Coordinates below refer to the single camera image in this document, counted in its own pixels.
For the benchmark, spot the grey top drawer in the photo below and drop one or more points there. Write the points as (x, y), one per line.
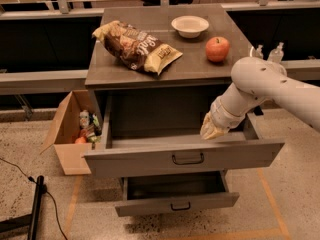
(149, 136)

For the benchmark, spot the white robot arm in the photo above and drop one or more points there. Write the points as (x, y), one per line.
(254, 81)

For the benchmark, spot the black stand leg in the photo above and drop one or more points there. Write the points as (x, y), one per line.
(29, 220)

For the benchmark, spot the brown chip bag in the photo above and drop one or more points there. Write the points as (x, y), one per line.
(137, 49)

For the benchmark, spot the white bottle in box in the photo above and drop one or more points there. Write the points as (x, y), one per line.
(84, 119)

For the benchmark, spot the grey bottom drawer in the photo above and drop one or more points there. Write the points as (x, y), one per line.
(149, 195)

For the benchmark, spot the clear plastic bottle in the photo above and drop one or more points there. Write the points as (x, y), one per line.
(276, 54)

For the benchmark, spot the white bowl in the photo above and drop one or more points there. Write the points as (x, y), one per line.
(190, 26)

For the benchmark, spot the grey drawer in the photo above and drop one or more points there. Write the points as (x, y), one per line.
(149, 195)
(149, 136)

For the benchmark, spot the red apple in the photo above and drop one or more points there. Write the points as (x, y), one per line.
(217, 49)

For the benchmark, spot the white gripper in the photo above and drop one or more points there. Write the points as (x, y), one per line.
(221, 115)

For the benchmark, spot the cardboard box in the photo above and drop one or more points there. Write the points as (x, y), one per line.
(65, 129)

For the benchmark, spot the orange fruit in box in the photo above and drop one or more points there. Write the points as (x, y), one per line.
(80, 140)

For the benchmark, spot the grey drawer cabinet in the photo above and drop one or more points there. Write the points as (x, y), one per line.
(192, 74)

